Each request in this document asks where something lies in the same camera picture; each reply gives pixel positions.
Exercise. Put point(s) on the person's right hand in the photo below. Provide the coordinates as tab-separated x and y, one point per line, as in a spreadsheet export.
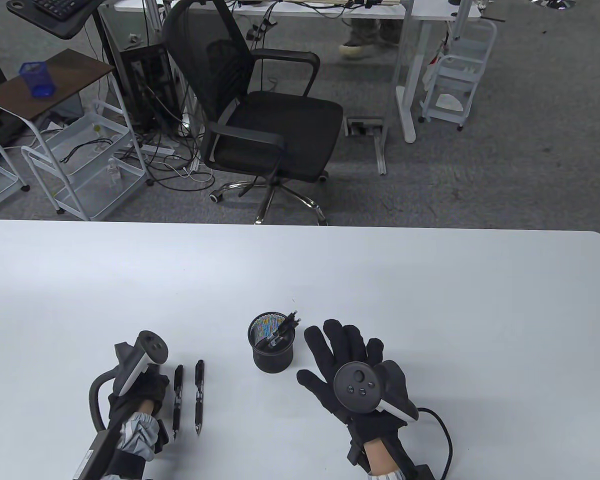
336	350

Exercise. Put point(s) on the person's left hand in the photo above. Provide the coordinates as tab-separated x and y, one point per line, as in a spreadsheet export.
147	392

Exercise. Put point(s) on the person's right forearm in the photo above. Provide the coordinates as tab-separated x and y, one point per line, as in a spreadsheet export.
377	457

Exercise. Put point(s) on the black forearm battery box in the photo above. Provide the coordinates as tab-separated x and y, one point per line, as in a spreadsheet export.
92	457
420	472

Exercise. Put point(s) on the grey handheld controller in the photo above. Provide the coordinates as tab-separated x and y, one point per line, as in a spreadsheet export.
152	345
357	389

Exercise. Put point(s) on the black mesh pen holder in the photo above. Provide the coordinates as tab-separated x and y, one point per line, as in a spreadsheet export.
275	362

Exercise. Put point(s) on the small clear spray bottle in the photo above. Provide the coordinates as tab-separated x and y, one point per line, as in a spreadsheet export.
113	172

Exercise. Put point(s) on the grey floor socket box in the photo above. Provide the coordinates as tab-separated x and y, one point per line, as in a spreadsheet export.
364	126

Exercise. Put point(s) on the black mesh office chair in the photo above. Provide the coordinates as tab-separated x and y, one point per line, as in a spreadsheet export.
275	130

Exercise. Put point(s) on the white power strip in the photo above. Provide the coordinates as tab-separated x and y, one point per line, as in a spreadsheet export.
155	149

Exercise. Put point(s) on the white cloth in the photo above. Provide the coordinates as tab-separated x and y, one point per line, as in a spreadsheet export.
450	102

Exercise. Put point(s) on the small white rolling cart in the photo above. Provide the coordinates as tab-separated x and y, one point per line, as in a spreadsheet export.
455	75

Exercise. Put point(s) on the black computer tower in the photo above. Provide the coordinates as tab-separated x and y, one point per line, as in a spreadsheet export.
145	85

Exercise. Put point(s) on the white cart with brown top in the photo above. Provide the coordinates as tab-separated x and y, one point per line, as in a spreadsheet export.
65	75

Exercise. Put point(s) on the blue mesh pen cup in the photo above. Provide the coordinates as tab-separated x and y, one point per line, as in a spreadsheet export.
39	82

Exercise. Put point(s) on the white office desk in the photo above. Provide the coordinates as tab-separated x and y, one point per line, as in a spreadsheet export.
430	11

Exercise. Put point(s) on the black keyboard stand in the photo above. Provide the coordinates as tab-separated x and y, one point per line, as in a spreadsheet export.
70	27

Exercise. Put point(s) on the black keyboard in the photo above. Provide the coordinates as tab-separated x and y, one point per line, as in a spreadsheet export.
60	6

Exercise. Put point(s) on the chrome chair base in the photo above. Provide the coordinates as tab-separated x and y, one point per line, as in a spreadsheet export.
555	3

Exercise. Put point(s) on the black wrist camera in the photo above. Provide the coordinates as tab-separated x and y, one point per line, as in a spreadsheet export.
163	437
356	454

